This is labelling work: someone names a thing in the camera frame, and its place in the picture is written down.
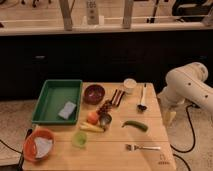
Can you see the orange tomato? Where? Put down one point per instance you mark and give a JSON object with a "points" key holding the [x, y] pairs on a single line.
{"points": [[92, 117]]}

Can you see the green plastic tray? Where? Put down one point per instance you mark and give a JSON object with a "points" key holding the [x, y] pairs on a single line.
{"points": [[54, 94]]}

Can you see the dark red grapes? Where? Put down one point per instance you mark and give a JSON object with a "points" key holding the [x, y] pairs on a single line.
{"points": [[105, 108]]}

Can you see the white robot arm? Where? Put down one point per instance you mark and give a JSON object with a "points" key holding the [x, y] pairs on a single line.
{"points": [[185, 83]]}

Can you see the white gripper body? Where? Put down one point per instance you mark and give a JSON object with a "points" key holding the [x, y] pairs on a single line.
{"points": [[166, 107]]}

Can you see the striped bacon strips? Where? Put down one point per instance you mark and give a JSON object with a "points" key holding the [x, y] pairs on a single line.
{"points": [[117, 97]]}

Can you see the small white cup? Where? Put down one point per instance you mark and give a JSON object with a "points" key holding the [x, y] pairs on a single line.
{"points": [[129, 85]]}

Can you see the white cloth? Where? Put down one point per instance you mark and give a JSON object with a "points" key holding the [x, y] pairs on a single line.
{"points": [[43, 146]]}

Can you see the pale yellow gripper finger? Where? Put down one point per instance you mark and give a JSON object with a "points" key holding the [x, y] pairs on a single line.
{"points": [[169, 118]]}

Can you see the grey blue sponge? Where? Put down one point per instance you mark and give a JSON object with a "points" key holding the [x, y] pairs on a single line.
{"points": [[67, 110]]}

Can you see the orange bowl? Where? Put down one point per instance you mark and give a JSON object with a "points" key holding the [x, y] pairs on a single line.
{"points": [[29, 147]]}

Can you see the silver fork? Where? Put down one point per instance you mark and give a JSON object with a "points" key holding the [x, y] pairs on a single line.
{"points": [[130, 147]]}

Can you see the yellow corn cob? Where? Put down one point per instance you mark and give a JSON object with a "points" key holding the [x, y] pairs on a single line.
{"points": [[89, 127]]}

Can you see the small metal cup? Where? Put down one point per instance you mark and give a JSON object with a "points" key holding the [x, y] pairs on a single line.
{"points": [[105, 120]]}

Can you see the green plastic cup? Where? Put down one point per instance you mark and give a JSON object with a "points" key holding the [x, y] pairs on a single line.
{"points": [[79, 139]]}

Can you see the dark red bowl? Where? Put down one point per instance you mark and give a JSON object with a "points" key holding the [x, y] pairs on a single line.
{"points": [[94, 94]]}

